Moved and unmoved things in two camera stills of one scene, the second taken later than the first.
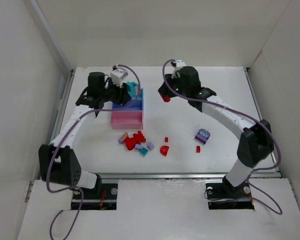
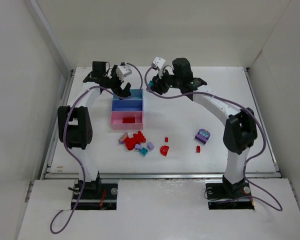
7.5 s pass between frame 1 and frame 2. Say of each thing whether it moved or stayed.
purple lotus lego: stayed
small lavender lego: stayed
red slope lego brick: moved
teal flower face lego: moved
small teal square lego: stayed
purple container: stayed
